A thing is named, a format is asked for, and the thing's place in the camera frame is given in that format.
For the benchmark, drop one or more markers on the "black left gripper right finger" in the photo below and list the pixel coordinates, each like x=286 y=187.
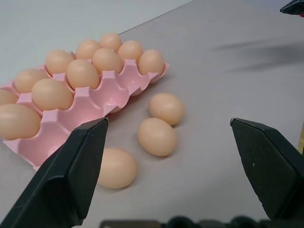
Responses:
x=268 y=166

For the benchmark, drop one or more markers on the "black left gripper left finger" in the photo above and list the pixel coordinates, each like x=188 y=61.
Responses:
x=59 y=180

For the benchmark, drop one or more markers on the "beige egg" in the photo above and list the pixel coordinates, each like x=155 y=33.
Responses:
x=130 y=51
x=157 y=137
x=6 y=97
x=151 y=62
x=28 y=79
x=16 y=121
x=107 y=60
x=166 y=108
x=87 y=49
x=117 y=168
x=110 y=41
x=82 y=74
x=59 y=61
x=52 y=94

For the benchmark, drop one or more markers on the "pink plastic egg tray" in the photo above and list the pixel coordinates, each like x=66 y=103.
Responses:
x=99 y=95

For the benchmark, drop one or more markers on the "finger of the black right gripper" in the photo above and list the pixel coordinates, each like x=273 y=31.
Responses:
x=293 y=8

